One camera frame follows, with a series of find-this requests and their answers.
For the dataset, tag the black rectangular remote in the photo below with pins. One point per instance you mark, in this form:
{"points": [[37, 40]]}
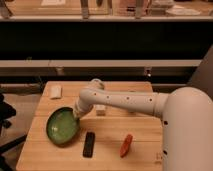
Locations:
{"points": [[89, 144]]}

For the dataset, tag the orange carrot toy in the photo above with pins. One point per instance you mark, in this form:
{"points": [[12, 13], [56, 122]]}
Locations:
{"points": [[126, 145]]}

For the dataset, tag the black office chair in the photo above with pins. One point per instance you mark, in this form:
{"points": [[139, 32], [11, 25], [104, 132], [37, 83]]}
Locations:
{"points": [[6, 112]]}

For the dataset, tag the white block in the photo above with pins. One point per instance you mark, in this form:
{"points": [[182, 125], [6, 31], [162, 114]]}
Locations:
{"points": [[100, 110], [56, 92]]}

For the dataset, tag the green ceramic bowl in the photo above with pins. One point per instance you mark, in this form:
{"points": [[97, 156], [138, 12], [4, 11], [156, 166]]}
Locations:
{"points": [[62, 126]]}

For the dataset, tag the white block left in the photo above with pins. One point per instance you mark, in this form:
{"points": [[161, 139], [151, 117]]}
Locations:
{"points": [[56, 92]]}

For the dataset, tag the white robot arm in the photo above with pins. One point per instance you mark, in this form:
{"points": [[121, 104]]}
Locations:
{"points": [[186, 115]]}

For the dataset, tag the white block center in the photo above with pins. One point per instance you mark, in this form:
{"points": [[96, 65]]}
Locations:
{"points": [[100, 110]]}

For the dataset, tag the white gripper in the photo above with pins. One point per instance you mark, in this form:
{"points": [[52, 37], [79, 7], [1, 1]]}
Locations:
{"points": [[81, 108]]}

